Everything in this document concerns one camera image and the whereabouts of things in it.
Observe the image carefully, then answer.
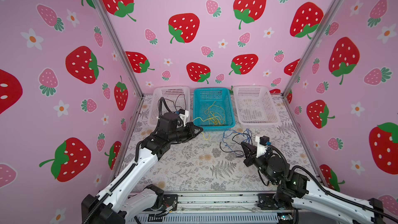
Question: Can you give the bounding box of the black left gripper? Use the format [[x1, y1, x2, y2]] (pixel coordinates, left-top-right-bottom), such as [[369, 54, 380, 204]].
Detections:
[[168, 122, 203, 145]]

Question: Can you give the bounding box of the cable bundle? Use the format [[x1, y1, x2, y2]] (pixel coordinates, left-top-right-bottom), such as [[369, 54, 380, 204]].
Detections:
[[219, 128, 254, 159]]

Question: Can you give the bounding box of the black cable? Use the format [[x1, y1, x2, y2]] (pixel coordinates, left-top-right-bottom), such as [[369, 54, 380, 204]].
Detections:
[[163, 93, 187, 113]]

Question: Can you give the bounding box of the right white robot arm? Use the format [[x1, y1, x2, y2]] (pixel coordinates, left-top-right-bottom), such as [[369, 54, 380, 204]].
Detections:
[[241, 136, 398, 224]]

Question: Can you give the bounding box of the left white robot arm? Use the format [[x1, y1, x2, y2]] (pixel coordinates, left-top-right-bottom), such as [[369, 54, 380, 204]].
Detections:
[[81, 97, 203, 224]]

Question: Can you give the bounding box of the teal plastic basket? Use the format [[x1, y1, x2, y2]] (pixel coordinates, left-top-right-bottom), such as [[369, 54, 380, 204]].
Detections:
[[193, 88, 235, 131]]

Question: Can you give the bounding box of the left white plastic basket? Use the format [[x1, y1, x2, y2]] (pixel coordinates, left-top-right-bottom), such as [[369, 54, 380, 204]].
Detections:
[[148, 86, 192, 127]]

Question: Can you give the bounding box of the white plastic basket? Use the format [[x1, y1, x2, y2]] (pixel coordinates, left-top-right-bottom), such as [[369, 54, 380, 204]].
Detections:
[[233, 86, 280, 128], [148, 86, 192, 127]]

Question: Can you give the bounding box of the right white plastic basket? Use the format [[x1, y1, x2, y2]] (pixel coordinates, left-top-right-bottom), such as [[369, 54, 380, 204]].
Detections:
[[233, 86, 280, 128]]

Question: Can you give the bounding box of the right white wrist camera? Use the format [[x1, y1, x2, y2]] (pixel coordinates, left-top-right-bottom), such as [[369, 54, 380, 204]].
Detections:
[[255, 136, 271, 158]]

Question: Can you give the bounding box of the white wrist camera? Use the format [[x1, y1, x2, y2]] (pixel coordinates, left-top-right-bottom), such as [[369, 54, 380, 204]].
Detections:
[[255, 136, 271, 158], [176, 108, 190, 126]]

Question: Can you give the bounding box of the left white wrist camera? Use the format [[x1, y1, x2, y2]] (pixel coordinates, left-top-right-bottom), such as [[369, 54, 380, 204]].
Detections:
[[176, 108, 190, 126]]

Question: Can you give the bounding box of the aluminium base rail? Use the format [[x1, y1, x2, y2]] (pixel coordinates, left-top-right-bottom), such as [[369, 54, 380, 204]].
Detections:
[[93, 191, 343, 224]]

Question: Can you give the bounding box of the left aluminium corner post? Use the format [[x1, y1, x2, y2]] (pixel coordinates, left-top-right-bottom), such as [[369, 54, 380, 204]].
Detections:
[[80, 0, 144, 97]]

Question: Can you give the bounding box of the aluminium corner post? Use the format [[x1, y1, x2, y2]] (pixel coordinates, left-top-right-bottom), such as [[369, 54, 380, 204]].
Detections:
[[282, 0, 344, 100], [80, 0, 144, 97]]

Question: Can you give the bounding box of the right aluminium corner post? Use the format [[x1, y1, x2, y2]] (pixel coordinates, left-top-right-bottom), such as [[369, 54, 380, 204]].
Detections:
[[282, 0, 344, 100]]

